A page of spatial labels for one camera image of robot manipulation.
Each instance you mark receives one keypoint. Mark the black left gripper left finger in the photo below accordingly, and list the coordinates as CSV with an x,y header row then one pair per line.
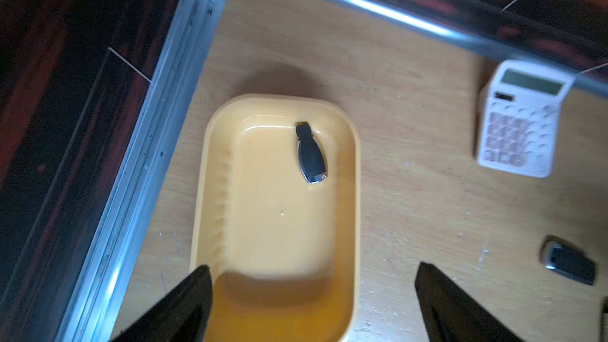
x,y
182,315

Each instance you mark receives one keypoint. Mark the yellow plastic storage box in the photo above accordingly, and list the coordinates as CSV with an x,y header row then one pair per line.
x,y
284,255

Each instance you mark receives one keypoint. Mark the black chrome Mercedes car key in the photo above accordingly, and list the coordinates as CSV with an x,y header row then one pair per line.
x,y
311,159

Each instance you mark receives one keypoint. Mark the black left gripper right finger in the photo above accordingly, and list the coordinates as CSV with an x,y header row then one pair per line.
x,y
450,314

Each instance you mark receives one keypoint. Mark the white calculator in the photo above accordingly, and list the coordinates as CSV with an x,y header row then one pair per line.
x,y
519,115

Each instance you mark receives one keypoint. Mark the large black smart key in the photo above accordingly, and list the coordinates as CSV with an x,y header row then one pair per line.
x,y
568,262

